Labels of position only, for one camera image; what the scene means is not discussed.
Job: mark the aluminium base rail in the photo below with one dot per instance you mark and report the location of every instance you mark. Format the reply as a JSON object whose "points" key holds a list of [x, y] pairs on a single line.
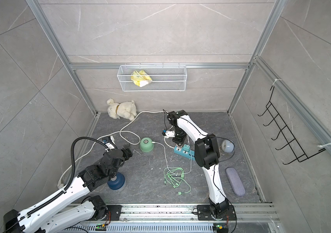
{"points": [[175, 218]]}

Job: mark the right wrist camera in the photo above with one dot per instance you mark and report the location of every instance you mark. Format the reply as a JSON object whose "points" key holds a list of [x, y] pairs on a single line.
{"points": [[168, 133]]}

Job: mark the black wire hook rack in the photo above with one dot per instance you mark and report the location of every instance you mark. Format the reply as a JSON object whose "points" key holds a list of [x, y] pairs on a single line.
{"points": [[285, 132]]}

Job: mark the yellow packet in basket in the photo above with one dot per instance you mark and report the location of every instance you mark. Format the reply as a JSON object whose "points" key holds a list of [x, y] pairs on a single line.
{"points": [[140, 78]]}

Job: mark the teal USB charger adapter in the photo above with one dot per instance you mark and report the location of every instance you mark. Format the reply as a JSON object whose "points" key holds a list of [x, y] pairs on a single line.
{"points": [[186, 148]]}

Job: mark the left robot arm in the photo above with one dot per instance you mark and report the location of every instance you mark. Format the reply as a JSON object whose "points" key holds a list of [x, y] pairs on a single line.
{"points": [[50, 215]]}

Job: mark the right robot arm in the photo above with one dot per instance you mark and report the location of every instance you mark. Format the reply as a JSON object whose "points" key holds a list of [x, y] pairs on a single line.
{"points": [[206, 154]]}

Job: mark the white wire wall basket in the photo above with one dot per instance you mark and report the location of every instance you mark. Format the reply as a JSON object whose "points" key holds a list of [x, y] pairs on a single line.
{"points": [[165, 78]]}

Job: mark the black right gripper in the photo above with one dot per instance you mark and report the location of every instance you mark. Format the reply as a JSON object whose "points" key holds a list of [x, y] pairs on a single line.
{"points": [[180, 141]]}

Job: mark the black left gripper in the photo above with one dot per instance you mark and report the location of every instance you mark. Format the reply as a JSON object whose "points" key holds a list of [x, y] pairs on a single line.
{"points": [[128, 153]]}

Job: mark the purple glasses case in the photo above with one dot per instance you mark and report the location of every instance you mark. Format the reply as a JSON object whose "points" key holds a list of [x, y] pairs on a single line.
{"points": [[235, 182]]}

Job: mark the white plush teddy bear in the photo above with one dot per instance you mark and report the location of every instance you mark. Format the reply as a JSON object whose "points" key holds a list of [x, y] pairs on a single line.
{"points": [[126, 110]]}

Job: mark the teal power strip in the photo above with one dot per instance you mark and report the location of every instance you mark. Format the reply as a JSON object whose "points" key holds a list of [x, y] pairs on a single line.
{"points": [[179, 151]]}

